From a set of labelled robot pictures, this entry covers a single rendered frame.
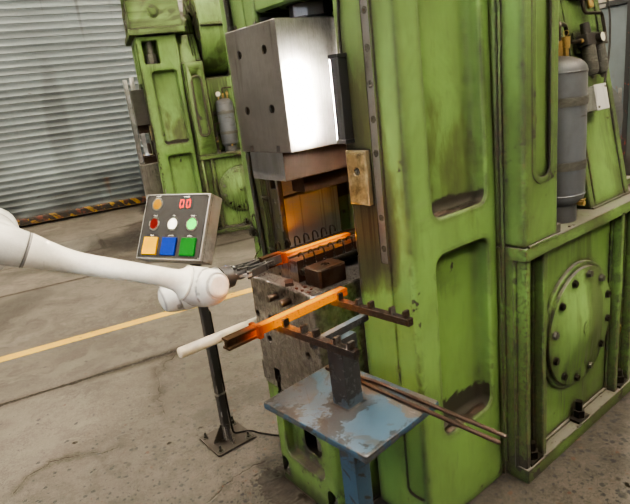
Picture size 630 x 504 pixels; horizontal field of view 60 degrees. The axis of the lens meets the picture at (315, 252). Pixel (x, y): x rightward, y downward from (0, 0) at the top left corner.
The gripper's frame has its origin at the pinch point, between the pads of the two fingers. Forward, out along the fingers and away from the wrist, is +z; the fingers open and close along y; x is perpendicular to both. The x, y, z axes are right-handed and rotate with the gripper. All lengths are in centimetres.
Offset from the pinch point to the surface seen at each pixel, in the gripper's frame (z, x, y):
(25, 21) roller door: 128, 192, -776
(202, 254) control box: -7.9, -1.7, -37.6
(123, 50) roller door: 253, 139, -751
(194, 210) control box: -3.1, 14.0, -47.2
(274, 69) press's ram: 7, 62, 9
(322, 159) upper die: 22.3, 31.2, 7.5
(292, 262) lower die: 5.2, -1.5, 4.9
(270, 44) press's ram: 7, 70, 9
